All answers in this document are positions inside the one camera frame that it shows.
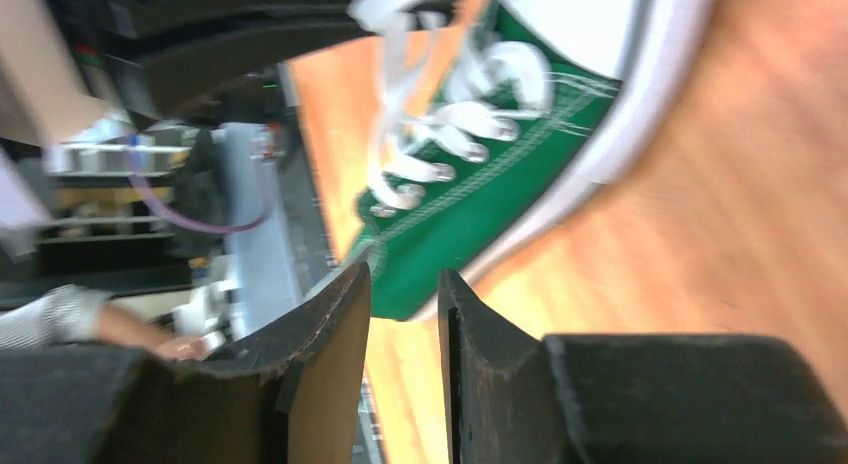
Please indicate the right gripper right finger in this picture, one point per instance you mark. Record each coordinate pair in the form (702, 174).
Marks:
(625, 398)

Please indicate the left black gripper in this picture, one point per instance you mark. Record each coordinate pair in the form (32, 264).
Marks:
(160, 59)

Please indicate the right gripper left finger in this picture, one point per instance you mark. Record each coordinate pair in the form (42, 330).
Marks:
(288, 393)

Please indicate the green canvas sneaker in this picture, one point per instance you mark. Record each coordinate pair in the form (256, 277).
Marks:
(615, 67)

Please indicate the person's hand in background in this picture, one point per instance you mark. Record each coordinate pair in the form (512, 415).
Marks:
(118, 326)

